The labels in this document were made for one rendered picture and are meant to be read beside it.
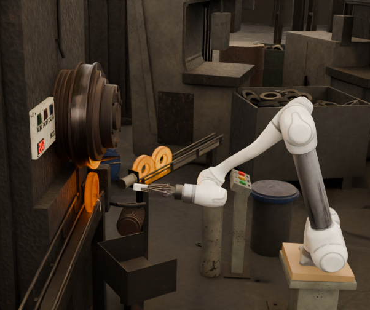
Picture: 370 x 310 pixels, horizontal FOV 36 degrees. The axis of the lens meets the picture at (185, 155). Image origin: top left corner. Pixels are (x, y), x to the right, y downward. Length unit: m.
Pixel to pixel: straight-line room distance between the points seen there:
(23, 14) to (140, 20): 3.20
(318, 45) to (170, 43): 1.89
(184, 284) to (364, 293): 1.04
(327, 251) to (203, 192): 0.62
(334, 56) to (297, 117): 3.77
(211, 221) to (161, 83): 2.21
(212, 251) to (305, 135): 1.26
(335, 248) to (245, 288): 0.94
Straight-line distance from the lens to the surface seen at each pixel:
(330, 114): 4.73
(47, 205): 2.22
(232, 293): 3.31
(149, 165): 3.09
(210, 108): 5.14
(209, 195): 2.67
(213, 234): 3.32
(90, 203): 2.58
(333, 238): 2.58
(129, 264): 2.32
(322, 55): 6.28
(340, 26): 6.13
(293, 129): 2.33
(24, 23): 2.06
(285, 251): 2.95
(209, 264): 3.41
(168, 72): 5.19
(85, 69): 2.44
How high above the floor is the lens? 1.73
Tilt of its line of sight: 18 degrees down
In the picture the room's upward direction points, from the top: 2 degrees clockwise
